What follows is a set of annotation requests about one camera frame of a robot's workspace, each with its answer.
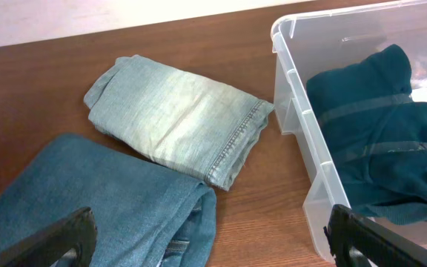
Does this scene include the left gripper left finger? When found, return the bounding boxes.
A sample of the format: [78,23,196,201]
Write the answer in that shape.
[0,207,97,267]

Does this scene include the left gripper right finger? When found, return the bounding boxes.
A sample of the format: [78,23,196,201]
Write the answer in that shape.
[324,204,427,267]

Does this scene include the dark teal cloth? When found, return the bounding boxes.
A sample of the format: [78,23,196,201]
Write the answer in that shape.
[306,44,427,225]

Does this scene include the clear plastic storage container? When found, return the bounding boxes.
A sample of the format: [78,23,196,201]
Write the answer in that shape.
[271,1,427,262]

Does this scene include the dark blue folded jeans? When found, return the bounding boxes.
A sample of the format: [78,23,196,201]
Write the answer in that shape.
[0,134,216,266]

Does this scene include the light blue folded jeans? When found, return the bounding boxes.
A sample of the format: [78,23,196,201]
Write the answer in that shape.
[84,55,274,191]

